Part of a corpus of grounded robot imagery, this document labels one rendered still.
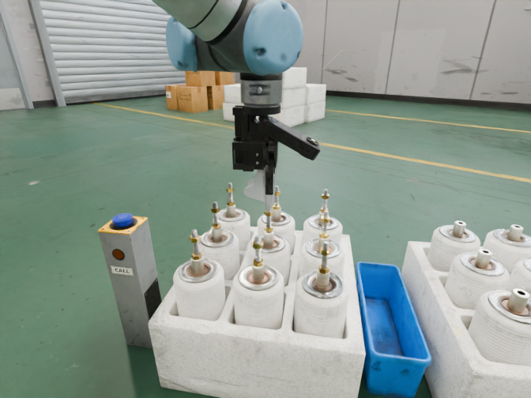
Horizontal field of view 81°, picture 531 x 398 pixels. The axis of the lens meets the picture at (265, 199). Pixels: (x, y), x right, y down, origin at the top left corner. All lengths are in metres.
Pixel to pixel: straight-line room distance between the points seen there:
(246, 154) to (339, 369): 0.41
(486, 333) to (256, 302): 0.39
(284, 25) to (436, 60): 5.18
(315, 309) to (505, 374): 0.30
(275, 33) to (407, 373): 0.63
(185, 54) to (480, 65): 5.11
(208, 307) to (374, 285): 0.50
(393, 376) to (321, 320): 0.21
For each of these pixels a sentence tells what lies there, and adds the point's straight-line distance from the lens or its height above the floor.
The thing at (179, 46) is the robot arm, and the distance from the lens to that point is 0.49.
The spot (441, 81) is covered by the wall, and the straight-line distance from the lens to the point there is 5.52.
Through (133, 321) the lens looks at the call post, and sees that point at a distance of 0.82.
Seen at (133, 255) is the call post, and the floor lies 0.26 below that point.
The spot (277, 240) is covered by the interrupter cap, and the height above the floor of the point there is 0.25.
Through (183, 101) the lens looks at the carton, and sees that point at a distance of 4.25.
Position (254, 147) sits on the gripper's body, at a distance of 0.57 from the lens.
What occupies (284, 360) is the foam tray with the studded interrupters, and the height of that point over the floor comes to 0.14.
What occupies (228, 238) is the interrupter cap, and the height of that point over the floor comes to 0.25.
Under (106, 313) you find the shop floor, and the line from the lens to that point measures 0.99.
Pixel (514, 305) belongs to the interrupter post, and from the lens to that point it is 0.67.
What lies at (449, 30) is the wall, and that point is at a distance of 5.53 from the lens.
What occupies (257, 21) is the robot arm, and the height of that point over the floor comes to 0.66.
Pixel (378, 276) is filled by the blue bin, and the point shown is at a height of 0.08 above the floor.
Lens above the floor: 0.62
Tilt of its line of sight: 24 degrees down
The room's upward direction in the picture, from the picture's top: straight up
